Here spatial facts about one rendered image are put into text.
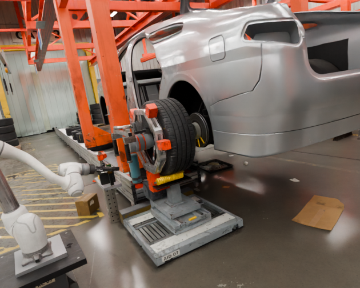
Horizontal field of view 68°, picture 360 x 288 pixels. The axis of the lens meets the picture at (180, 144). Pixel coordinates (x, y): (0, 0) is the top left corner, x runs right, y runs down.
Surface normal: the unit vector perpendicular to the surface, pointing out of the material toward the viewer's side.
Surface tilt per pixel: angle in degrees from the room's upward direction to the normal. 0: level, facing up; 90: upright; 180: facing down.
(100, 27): 90
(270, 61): 89
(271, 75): 89
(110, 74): 90
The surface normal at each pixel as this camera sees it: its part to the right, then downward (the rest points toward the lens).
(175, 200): 0.48, 0.11
